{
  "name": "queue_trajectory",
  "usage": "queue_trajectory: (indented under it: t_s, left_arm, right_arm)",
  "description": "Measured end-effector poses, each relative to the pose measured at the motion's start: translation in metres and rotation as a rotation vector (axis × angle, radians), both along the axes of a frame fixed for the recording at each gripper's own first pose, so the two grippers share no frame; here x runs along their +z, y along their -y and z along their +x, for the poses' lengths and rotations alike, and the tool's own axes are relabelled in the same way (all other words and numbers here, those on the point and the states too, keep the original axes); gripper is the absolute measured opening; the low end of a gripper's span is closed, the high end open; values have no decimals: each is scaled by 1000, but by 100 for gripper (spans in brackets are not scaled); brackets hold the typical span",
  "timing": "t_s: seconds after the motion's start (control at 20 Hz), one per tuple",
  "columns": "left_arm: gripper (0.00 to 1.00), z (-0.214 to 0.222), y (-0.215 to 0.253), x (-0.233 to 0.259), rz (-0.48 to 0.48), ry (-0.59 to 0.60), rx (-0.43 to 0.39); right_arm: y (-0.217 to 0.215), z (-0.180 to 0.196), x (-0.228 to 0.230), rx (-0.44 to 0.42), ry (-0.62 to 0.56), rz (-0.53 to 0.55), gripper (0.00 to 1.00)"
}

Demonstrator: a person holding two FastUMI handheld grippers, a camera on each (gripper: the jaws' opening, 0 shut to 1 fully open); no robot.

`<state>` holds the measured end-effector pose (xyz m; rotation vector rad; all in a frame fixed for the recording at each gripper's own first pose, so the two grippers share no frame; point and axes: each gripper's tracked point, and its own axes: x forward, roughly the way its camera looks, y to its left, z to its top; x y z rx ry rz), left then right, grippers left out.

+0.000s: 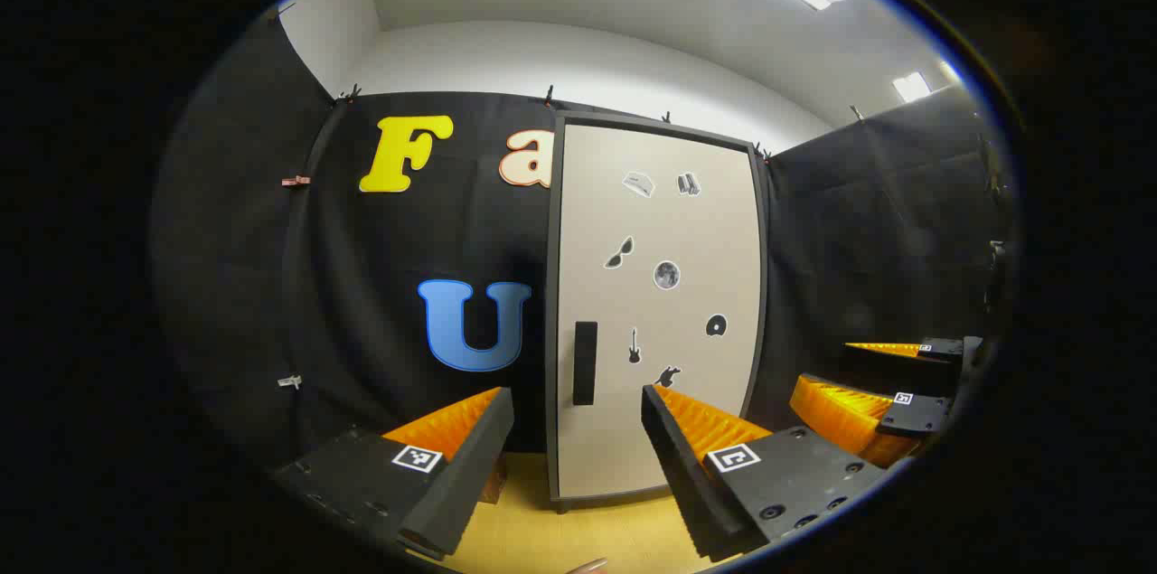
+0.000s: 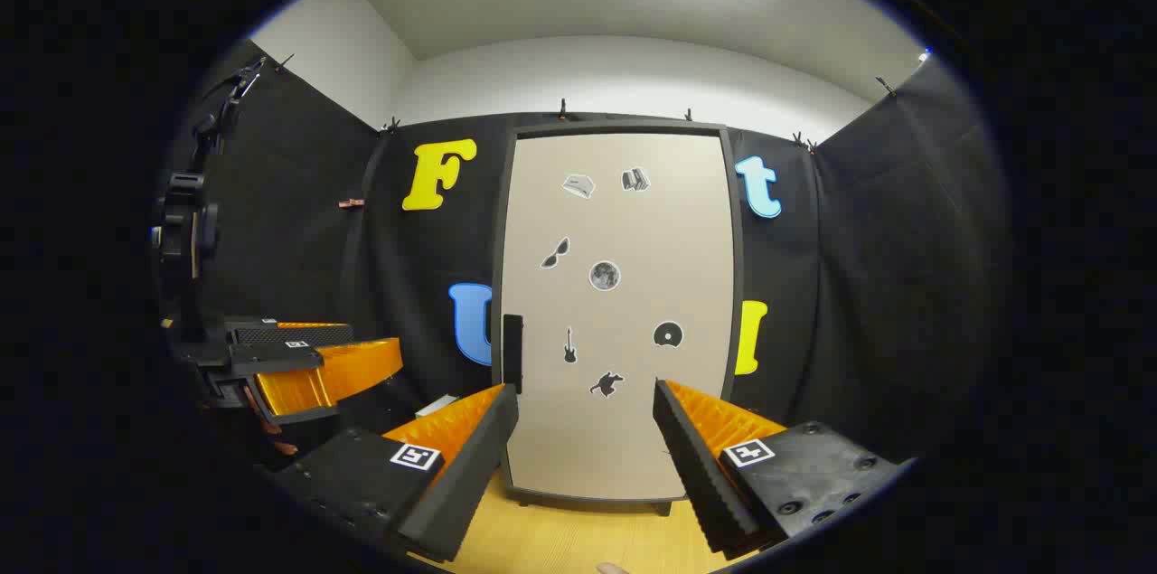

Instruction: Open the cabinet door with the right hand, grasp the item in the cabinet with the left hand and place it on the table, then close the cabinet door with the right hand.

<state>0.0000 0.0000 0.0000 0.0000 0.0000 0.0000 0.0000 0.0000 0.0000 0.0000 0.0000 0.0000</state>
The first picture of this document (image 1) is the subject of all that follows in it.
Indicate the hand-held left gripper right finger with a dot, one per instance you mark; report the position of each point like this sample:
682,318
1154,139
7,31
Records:
678,465

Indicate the black backdrop cloth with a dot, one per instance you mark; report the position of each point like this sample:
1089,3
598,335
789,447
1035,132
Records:
362,285

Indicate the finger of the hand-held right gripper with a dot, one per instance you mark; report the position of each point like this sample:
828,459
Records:
881,366
917,416

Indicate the white clip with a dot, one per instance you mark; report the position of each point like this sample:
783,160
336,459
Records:
289,381

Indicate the row of black clamps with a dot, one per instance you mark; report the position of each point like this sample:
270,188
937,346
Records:
349,93

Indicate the small ceiling light panel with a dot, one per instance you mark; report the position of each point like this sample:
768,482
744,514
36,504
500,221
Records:
911,87

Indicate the grey cabinet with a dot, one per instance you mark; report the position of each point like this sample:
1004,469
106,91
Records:
552,330

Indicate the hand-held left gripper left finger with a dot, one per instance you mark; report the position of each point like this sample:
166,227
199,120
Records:
470,465

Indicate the red clip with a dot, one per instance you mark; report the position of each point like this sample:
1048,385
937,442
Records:
296,181

